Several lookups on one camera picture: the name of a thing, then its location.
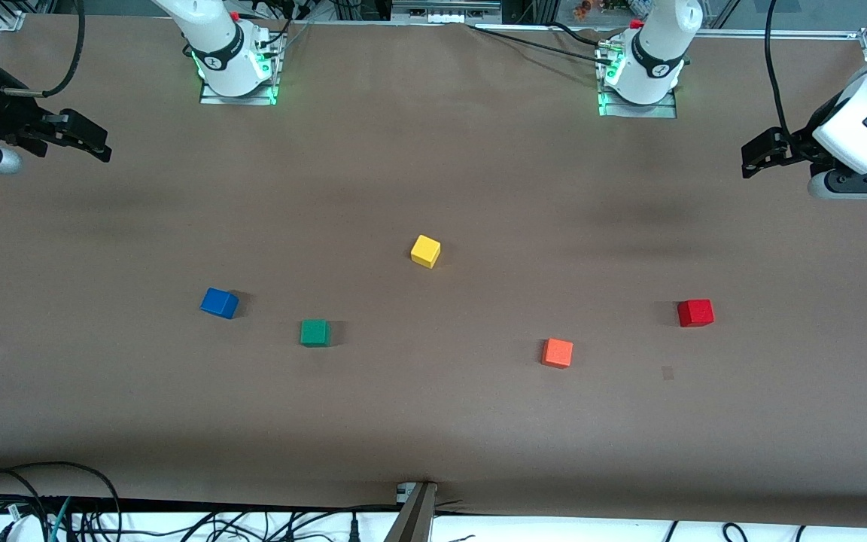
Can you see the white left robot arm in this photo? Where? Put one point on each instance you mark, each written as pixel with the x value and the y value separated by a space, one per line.
pixel 652 60

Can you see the orange cube block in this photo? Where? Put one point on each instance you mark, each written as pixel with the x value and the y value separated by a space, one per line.
pixel 557 353

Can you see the red cube block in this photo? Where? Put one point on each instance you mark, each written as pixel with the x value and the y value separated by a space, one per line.
pixel 695 313

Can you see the white power strip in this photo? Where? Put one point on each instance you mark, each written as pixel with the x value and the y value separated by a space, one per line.
pixel 445 15

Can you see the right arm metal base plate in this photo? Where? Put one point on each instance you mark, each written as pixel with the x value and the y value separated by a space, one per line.
pixel 253 99

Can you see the blue cube block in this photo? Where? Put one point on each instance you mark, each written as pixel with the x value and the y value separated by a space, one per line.
pixel 219 303

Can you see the black power plug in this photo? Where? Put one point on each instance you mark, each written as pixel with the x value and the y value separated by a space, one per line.
pixel 354 527

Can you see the green cube block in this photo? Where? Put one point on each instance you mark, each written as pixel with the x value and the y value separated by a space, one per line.
pixel 314 333

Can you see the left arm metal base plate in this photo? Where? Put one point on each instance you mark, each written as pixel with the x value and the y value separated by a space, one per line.
pixel 629 111

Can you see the yellow cube block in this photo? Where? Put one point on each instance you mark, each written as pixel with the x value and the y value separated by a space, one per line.
pixel 425 251

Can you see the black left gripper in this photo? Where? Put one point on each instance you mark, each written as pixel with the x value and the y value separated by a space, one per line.
pixel 800 141

